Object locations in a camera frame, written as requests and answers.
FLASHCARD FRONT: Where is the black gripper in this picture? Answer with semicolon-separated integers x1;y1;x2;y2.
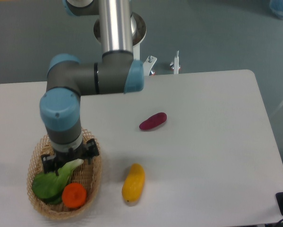
41;139;99;176

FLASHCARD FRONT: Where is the orange fruit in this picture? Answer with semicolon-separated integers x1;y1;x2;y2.
61;183;87;209

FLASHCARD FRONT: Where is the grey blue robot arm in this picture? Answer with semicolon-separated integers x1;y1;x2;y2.
39;0;144;173

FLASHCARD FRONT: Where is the woven wicker basket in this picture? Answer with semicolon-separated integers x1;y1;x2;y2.
26;135;102;220

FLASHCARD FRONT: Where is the green bok choy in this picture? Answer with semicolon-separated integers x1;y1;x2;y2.
32;159;84;205

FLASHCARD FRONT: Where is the yellow mango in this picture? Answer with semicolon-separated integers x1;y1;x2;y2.
121;163;146;203

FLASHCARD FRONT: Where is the purple sweet potato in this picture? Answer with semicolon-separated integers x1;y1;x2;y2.
139;112;167;131

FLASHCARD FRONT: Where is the blue plastic bag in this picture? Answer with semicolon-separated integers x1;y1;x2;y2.
269;0;283;20

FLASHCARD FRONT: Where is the white pedestal foot bracket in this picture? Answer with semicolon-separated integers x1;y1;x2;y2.
143;55;157;76

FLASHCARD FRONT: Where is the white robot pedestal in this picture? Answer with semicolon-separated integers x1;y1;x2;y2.
93;11;147;77

